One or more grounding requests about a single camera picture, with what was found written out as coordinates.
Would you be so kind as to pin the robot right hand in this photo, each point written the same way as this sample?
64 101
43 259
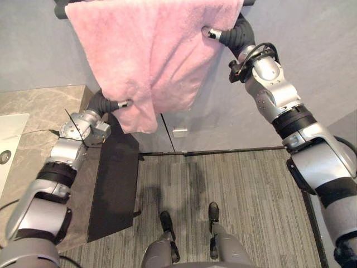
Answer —
240 36

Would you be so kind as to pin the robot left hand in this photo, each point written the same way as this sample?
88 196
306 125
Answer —
101 103

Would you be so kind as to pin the pink terry towel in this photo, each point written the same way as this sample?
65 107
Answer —
145 56

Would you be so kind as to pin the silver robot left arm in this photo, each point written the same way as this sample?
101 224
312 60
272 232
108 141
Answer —
42 212

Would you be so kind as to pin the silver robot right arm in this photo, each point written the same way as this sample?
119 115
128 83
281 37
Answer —
315 162

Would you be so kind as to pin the white washbasin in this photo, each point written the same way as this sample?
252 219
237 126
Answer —
11 131

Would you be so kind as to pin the silver basin drain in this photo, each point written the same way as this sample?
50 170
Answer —
4 157

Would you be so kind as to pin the black floor threshold strip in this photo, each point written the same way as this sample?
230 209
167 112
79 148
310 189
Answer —
223 152

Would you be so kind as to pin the robot left leg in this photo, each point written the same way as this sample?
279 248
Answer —
160 251

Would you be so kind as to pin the dark floor edge strip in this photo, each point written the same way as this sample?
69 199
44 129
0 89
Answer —
315 231

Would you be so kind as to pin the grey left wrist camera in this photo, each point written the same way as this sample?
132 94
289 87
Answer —
101 130

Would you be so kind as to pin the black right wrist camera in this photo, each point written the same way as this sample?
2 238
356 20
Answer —
237 73

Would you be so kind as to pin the black towel rail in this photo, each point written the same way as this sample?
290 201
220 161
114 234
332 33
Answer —
60 12

